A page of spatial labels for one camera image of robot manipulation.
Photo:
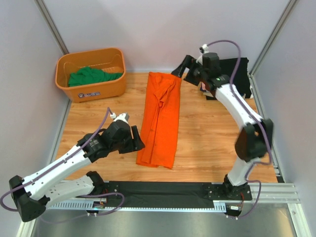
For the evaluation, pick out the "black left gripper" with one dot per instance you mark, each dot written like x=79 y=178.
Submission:
x=138 y=143

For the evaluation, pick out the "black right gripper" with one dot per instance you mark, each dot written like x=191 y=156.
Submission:
x=185 y=63

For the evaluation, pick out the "orange t shirt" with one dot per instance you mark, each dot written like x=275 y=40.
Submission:
x=159 y=131

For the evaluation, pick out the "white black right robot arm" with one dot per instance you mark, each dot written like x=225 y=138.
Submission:
x=255 y=133

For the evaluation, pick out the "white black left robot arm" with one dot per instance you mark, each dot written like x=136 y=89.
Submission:
x=34 y=194

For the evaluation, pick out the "black bottom folded t shirt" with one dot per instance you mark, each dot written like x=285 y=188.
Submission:
x=209 y=96

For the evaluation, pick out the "black folded t shirt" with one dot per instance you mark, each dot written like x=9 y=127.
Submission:
x=209 y=96
x=241 y=79

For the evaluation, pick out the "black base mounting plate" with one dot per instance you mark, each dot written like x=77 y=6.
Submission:
x=176 y=194

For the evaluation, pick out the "orange plastic basket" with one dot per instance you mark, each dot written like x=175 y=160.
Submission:
x=110 y=60

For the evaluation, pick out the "green t shirt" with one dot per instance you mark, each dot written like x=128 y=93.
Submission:
x=88 y=75

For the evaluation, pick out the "aluminium right side rail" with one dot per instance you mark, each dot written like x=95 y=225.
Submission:
x=261 y=111

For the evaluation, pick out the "white slotted cable duct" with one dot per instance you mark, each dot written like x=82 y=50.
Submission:
x=93 y=205

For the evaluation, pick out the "aluminium right corner post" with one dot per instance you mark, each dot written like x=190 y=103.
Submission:
x=274 y=34

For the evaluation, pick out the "aluminium corner post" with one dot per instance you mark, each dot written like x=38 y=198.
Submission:
x=51 y=25
x=274 y=34

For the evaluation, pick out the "aluminium front frame rail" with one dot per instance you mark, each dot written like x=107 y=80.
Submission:
x=266 y=192

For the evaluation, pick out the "aluminium left corner post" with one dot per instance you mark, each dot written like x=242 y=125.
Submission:
x=51 y=25

